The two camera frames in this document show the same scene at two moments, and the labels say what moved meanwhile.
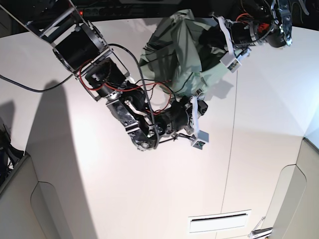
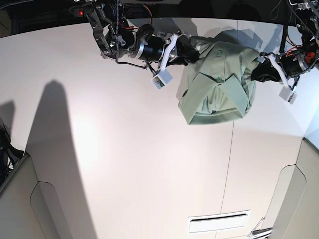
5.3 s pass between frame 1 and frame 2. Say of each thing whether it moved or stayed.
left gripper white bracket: moved
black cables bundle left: stayed
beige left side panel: stayed
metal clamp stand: stayed
